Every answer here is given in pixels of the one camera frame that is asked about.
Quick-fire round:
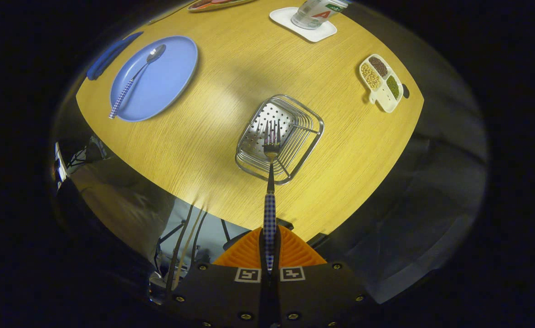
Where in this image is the blue cloth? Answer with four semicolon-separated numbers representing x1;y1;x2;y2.
87;31;144;81

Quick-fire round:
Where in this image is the white power strip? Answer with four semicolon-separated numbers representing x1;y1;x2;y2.
54;141;70;185

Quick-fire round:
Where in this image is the metal wire basket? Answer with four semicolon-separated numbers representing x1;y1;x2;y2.
235;94;325;185

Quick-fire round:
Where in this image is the white square coaster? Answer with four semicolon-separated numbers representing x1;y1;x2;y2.
269;6;338;43

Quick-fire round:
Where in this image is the fork with blue checked handle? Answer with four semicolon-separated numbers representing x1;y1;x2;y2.
262;119;283;274

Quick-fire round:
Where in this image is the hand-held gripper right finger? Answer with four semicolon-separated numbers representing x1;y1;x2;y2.
270;225;373;328

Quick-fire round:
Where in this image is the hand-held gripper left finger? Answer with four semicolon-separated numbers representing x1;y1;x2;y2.
165;227;269;328

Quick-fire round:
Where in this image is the spoon with blue checked handle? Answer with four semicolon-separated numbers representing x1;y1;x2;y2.
108;44;167;120

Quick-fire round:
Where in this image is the oval plate of food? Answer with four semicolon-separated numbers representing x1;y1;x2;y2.
187;0;255;12

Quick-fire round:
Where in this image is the blue round plate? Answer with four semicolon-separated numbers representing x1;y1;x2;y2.
109;36;199;123

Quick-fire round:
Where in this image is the white divided dish of beans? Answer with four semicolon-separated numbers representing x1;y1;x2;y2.
358;54;405;113

